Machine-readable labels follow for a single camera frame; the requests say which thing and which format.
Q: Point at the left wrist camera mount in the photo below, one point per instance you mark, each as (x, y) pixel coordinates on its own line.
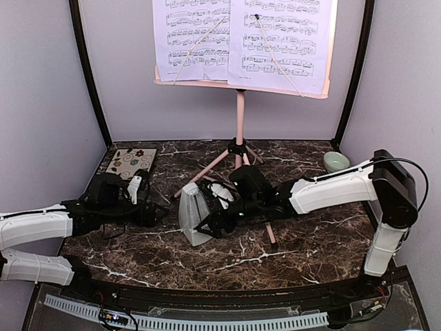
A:
(136, 185)

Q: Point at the black front rail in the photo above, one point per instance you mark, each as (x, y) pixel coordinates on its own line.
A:
(316, 296)

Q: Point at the pink folding music stand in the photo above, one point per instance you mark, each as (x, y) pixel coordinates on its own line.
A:
(239, 148)

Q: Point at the pale green ceramic bowl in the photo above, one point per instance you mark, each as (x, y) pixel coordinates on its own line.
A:
(335, 161)

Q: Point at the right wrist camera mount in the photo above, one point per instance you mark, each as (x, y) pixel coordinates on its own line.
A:
(218, 190)

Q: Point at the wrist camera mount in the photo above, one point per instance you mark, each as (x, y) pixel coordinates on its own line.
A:
(136, 185)
(218, 190)

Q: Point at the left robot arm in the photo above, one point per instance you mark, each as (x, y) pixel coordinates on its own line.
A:
(36, 225)

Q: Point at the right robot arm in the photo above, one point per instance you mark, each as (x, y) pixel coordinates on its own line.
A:
(381, 178)

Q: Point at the floral patterned tile coaster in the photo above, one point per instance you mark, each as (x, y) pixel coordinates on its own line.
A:
(125, 162)

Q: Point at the grey slotted cable duct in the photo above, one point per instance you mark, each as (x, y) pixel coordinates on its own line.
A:
(174, 319)

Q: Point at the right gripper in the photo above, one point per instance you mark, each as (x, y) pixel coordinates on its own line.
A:
(218, 214)

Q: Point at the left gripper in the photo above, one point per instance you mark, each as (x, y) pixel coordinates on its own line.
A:
(149, 221)

